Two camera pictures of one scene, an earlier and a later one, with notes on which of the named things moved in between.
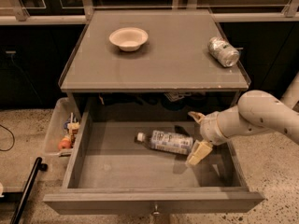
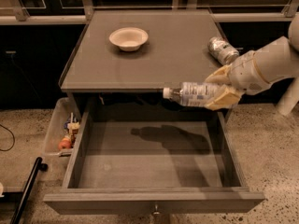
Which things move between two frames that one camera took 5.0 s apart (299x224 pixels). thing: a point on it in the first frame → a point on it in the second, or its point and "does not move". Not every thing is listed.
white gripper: x=209 y=128 → x=247 y=73
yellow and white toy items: x=72 y=126 does not move
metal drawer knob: x=156 y=212 does not move
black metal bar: x=23 y=198 does not move
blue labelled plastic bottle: x=167 y=141 → x=192 y=93
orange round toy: x=65 y=144 does not move
